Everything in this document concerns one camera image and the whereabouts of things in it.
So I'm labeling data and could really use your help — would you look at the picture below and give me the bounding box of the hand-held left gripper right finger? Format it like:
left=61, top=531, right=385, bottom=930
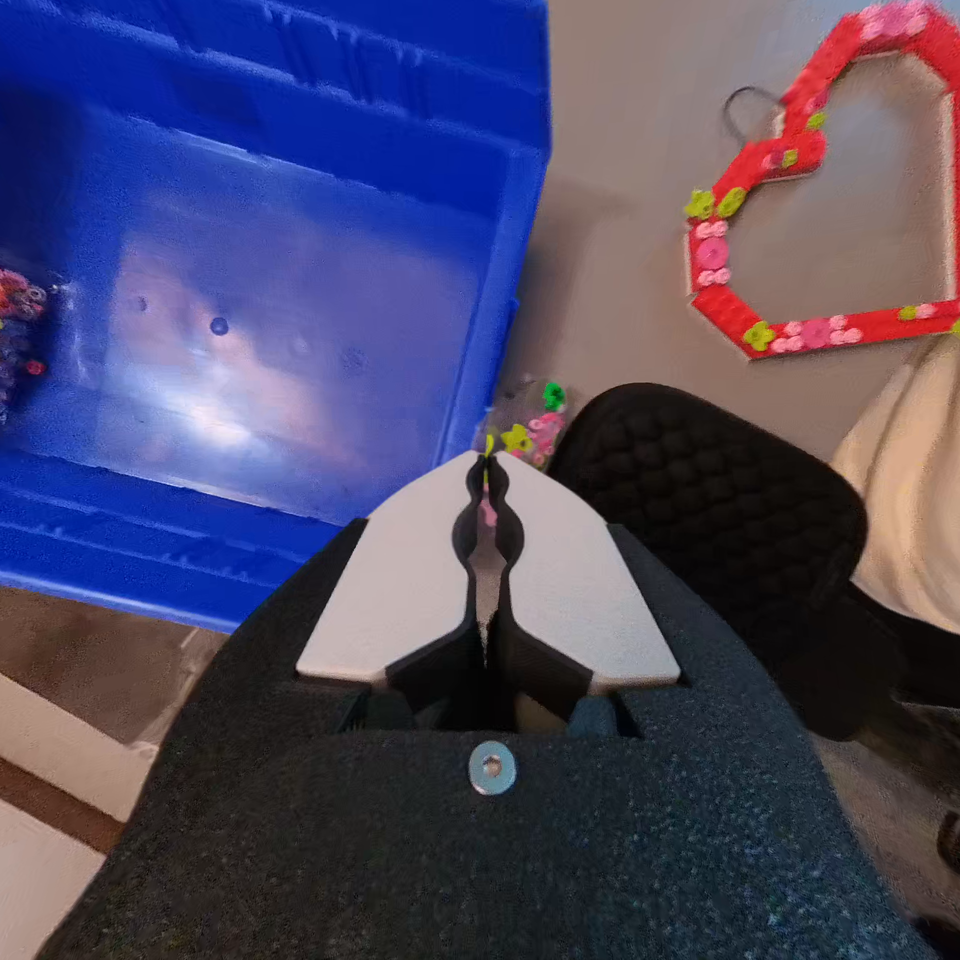
left=486, top=450, right=683, bottom=710

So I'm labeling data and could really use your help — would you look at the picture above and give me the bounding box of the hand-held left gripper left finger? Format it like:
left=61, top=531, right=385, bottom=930
left=295, top=450, right=487, bottom=710

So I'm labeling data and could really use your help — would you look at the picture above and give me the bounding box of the small clear bag of beads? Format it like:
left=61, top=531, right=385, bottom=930
left=475, top=378, right=573, bottom=528

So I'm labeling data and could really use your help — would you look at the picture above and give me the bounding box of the blue plastic bin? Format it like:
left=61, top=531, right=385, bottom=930
left=0, top=0, right=554, bottom=636

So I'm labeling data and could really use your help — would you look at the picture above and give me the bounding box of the grey desk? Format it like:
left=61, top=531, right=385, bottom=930
left=491, top=0, right=960, bottom=470

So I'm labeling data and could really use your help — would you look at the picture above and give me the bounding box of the person's white clothing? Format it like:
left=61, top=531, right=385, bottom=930
left=830, top=336, right=960, bottom=636

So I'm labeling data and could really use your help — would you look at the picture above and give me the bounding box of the red heart-shaped bead frame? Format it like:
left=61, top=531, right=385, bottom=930
left=683, top=0, right=960, bottom=362

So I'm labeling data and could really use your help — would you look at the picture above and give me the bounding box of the black hanging cord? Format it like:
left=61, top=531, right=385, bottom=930
left=722, top=85, right=786, bottom=141

